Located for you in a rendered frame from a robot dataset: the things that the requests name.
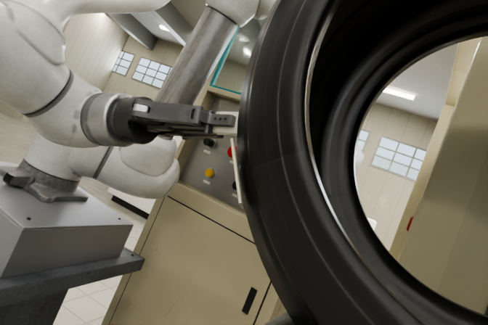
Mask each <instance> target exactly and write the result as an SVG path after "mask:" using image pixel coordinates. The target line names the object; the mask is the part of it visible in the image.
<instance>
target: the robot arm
mask: <svg viewBox="0 0 488 325"><path fill-rule="evenodd" d="M275 1H276V0H206V6H207V7H206V8H205V10H204V12H203V14H202V15H201V17H200V19H199V20H198V23H197V25H196V26H195V28H194V30H193V32H192V33H191V35H190V37H189V39H188V40H187V43H186V44H185V46H184V48H183V50H182V51H181V53H180V55H179V57H178V58H177V60H176V62H175V64H174V66H173V67H172V69H171V71H170V73H169V74H168V76H167V78H166V80H165V82H164V83H163V85H162V87H161V89H160V91H159V92H158V95H157V96H156V98H155V100H154V101H153V100H151V99H150V98H148V97H145V96H132V95H130V94H127V93H126V92H125V93H110V92H101V91H100V90H99V89H98V88H96V87H95V86H93V85H91V84H90V83H87V82H86V81H85V80H83V79H82V78H80V77H79V76H77V75H76V74H75V73H74V72H73V71H71V70H70V69H69V68H68V67H67V66H66V65H65V64H64V63H63V62H64V60H65V55H64V52H65V47H66V46H67V40H66V37H65V35H64V33H63V32H62V29H63V27H64V24H65V23H66V22H67V21H68V20H69V19H70V18H71V17H72V16H75V15H79V14H98V13H144V12H151V11H154V10H157V9H160V8H161V7H163V6H165V5H166V4H167V3H169V2H170V0H1V1H0V102H1V103H3V104H5V105H8V106H10V107H12V108H13V109H15V110H17V111H18V112H20V113H22V114H23V115H24V116H26V117H27V118H28V119H29V120H30V121H31V122H32V125H33V127H34V128H35V130H36V131H37V132H36V135H35V136H34V137H33V140H32V142H31V143H30V146H29V148H28V151H27V153H26V155H25V157H24V158H23V160H22V162H21V163H20V164H19V165H18V167H9V166H2V165H0V175H1V176H3V181H4V182H5V183H7V184H10V185H14V186H19V187H21V188H23V189H24V190H26V191H27V192H29V193H30V194H32V195H33V196H34V197H35V198H36V199H38V200H39V201H41V202H45V203H51V202H65V201H82V202H86V201H87V200H88V198H89V197H88V195H86V194H84V193H83V192H82V191H80V190H79V189H77V188H78V185H79V183H80V181H81V179H82V177H86V178H93V179H95V180H97V181H99V182H101V183H102V184H104V185H106V186H109V187H110V188H113V189H115V190H117V191H120V192H123V193H125V194H128V195H131V196H134V197H139V198H144V199H160V198H162V197H166V196H168V195H169V194H170V193H171V191H172V190H173V188H174V187H175V186H176V183H177V181H178V180H179V175H180V167H179V162H178V160H177V159H175V158H174V156H175V153H176V150H177V147H176V140H175V138H174V136H181V138H182V139H184V140H189V139H223V138H224V136H236V135H237V120H238V113H239V112H216V114H215V112H214V111H212V110H204V107H202V106H199V105H198V106H196V105H193V103H194V101H195V100H196V98H197V96H198V94H199V93H200V91H201V89H202V87H203V86H204V84H205V82H206V81H207V79H208V77H209V75H210V74H211V73H212V71H213V70H214V68H215V67H216V64H217V62H218V61H219V59H220V57H221V56H222V54H223V53H224V50H225V49H226V48H227V45H228V44H229V42H230V40H231V39H232V37H233V36H234V34H235V31H236V30H237V27H239V28H241V27H243V26H244V25H246V24H247V23H248V22H249V21H250V20H251V19H252V18H254V19H255V20H263V19H265V18H267V16H268V14H269V12H270V10H271V8H272V6H273V5H274V3H275ZM100 163H101V164H100Z"/></svg>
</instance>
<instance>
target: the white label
mask: <svg viewBox="0 0 488 325"><path fill-rule="evenodd" d="M230 144H231V149H232V159H233V165H234V172H235V182H236V187H237V198H238V202H239V204H240V206H241V208H242V210H244V209H245V207H244V201H243V191H242V186H241V180H240V170H239V165H238V158H237V150H236V148H235V143H234V141H233V138H231V139H230Z"/></svg>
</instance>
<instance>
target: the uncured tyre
mask: <svg viewBox="0 0 488 325"><path fill-rule="evenodd" d="M485 36H488V0H276V1H275V3H274V5H273V6H272V8H271V10H270V12H269V14H268V16H267V18H266V20H265V22H264V24H263V26H262V28H261V31H260V33H259V36H258V38H257V40H256V43H255V46H254V48H253V51H252V54H251V58H250V60H249V63H248V67H247V70H246V73H245V78H244V82H243V88H242V92H241V97H240V106H239V113H238V120H237V158H238V165H239V170H240V180H241V186H242V191H243V201H244V207H245V213H246V216H247V219H248V224H249V226H250V229H251V233H252V236H253V240H254V242H255V245H256V248H257V250H258V253H259V256H260V258H261V261H262V263H263V265H264V268H265V270H266V272H267V275H268V277H269V279H270V281H271V283H272V285H273V287H274V289H275V291H276V293H277V295H278V297H279V298H280V300H281V302H282V304H283V305H284V307H285V309H286V311H287V312H288V314H289V316H290V317H291V319H292V321H293V323H294V324H295V325H488V316H487V315H484V314H482V313H478V312H476V311H474V310H471V309H469V308H466V307H464V306H462V305H459V304H457V303H455V302H453V301H451V300H449V299H447V298H446V297H444V296H442V295H440V294H439V293H437V292H435V291H434V290H432V289H431V288H429V287H428V286H426V285H425V284H424V283H423V282H421V281H420V280H418V279H417V278H415V277H414V276H413V275H412V274H411V273H410V272H409V271H408V270H406V269H405V268H404V267H403V266H402V265H401V264H400V263H399V262H398V261H397V260H396V259H395V258H394V256H393V255H392V254H391V253H390V252H389V251H388V250H387V249H386V247H385V246H384V245H383V243H382V242H381V240H380V239H379V238H378V236H377V234H376V233H375V231H374V230H373V227H372V226H371V225H370V222H369V220H368V219H367V216H366V214H365V211H364V209H363V206H362V203H361V200H360V197H359V192H358V188H357V180H356V171H355V160H356V151H357V143H358V139H359V135H360V132H361V130H362V126H363V124H364V121H365V119H366V117H367V114H368V113H369V111H370V109H371V107H372V106H373V105H374V103H375V101H376V100H377V98H378V97H379V96H380V95H381V93H382V92H383V91H384V90H385V88H386V87H387V86H388V85H389V84H390V83H391V82H392V81H393V80H394V79H395V78H396V77H398V76H399V75H400V74H401V73H403V72H404V71H405V70H406V69H407V68H409V67H410V66H412V65H414V64H415V63H416V62H418V61H420V60H421V59H423V58H425V57H427V56H428V55H430V54H433V53H434V52H437V51H439V50H441V49H444V48H446V47H448V46H451V45H454V44H458V43H460V42H464V41H468V40H471V39H475V38H481V37H485Z"/></svg>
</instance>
